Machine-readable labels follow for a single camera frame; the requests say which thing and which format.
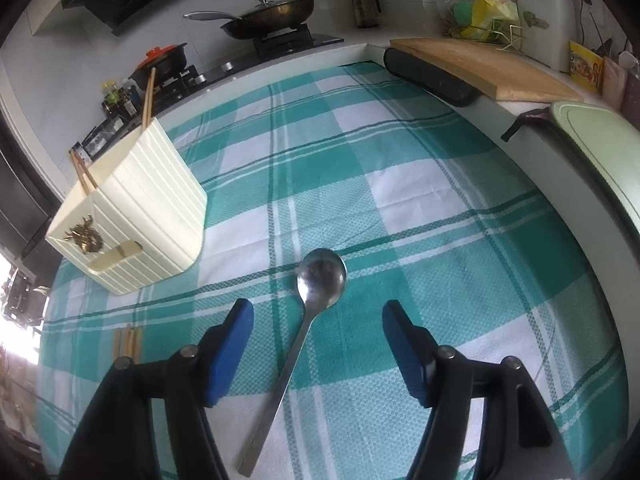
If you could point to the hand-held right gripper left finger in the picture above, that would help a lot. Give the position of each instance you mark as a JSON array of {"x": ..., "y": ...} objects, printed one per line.
[{"x": 227, "y": 355}]

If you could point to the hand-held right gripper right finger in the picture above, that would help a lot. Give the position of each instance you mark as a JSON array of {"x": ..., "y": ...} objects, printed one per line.
[{"x": 405, "y": 355}]

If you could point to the wooden chopstick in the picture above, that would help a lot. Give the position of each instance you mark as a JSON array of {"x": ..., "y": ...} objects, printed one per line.
[
  {"x": 150, "y": 97},
  {"x": 146, "y": 100},
  {"x": 118, "y": 345},
  {"x": 129, "y": 344},
  {"x": 86, "y": 170},
  {"x": 80, "y": 172}
]

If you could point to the steel spoon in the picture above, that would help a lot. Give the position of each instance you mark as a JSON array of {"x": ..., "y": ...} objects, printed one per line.
[{"x": 320, "y": 275}]

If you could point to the cream ribbed utensil holder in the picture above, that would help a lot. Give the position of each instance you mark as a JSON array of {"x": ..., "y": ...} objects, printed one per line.
[{"x": 145, "y": 210}]

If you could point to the green checked tablecloth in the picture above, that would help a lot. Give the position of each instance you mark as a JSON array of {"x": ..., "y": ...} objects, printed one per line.
[{"x": 400, "y": 210}]

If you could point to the condiment bottles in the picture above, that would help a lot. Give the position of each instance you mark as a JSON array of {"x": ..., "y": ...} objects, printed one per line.
[{"x": 120, "y": 100}]

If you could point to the black oblong pad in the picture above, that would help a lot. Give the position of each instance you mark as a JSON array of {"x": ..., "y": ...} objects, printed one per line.
[{"x": 430, "y": 77}]

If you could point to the green cutting board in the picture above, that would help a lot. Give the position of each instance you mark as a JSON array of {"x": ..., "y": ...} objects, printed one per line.
[{"x": 605, "y": 150}]

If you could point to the wooden cutting board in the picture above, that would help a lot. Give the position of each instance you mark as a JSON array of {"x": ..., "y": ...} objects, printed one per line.
[{"x": 490, "y": 70}]

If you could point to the black clay pot red lid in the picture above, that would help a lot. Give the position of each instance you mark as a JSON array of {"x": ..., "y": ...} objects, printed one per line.
[{"x": 160, "y": 60}]

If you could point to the black gas stove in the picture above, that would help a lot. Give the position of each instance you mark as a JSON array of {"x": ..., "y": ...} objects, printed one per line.
[{"x": 280, "y": 42}]

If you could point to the yellow seasoning packet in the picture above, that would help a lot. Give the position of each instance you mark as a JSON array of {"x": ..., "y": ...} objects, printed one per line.
[{"x": 586, "y": 67}]

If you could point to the pink packet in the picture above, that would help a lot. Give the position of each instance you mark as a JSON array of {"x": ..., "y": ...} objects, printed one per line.
[{"x": 614, "y": 85}]

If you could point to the wok with glass lid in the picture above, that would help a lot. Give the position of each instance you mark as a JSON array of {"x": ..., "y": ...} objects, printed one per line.
[{"x": 270, "y": 15}]

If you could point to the purple cup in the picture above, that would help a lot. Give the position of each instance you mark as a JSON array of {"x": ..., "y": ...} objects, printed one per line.
[{"x": 632, "y": 97}]

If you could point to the plastic bag with produce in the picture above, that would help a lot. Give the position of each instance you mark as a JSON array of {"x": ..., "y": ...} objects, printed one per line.
[{"x": 475, "y": 12}]

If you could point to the dark kettle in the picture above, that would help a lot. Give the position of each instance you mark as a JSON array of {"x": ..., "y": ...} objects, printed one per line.
[{"x": 364, "y": 7}]

